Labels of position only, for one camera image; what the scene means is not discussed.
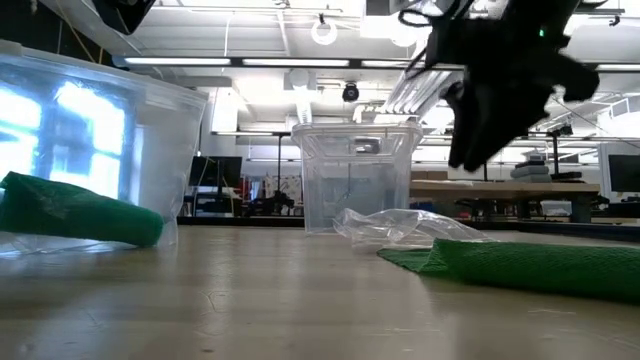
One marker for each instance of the black ceiling camera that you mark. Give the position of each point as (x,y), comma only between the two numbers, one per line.
(350,92)

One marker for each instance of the green bandage strip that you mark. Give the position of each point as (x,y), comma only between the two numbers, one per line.
(525,270)

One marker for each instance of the black stand frame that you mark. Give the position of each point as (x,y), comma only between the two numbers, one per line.
(279,165)
(555,150)

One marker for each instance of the teal bandage roll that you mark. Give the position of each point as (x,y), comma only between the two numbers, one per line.
(75,212)

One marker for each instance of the black background robot arm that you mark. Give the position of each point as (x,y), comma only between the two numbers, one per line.
(275,202)

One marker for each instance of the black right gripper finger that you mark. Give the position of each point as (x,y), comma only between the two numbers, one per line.
(500,125)
(457,125)

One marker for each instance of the computer monitor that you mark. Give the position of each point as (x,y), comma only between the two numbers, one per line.
(622,172)

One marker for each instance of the black flat monitor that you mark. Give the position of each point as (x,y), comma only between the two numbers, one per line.
(215,170)

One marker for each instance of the clear plastic container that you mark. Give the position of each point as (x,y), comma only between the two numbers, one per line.
(350,190)

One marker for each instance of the wooden workbench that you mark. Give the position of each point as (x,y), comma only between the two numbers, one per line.
(500,189)

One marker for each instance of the stack of grey boxes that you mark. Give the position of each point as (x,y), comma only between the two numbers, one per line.
(530,172)

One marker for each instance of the clear plastic bag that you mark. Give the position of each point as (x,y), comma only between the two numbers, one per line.
(400,225)
(100,125)

